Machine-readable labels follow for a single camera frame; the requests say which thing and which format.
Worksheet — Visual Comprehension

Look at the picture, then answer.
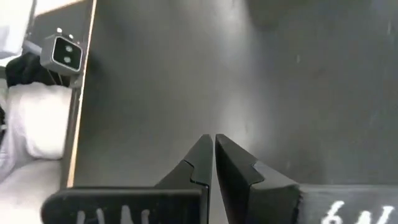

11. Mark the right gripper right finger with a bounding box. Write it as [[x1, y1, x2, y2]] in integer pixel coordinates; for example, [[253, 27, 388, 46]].
[[215, 133, 302, 224]]

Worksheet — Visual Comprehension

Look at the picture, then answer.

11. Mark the grey table-level camera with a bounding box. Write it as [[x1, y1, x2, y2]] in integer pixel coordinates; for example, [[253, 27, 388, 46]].
[[39, 28, 84, 77]]

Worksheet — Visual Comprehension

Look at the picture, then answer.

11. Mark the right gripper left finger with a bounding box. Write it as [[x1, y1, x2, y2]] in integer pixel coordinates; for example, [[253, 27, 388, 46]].
[[154, 133, 214, 189]]

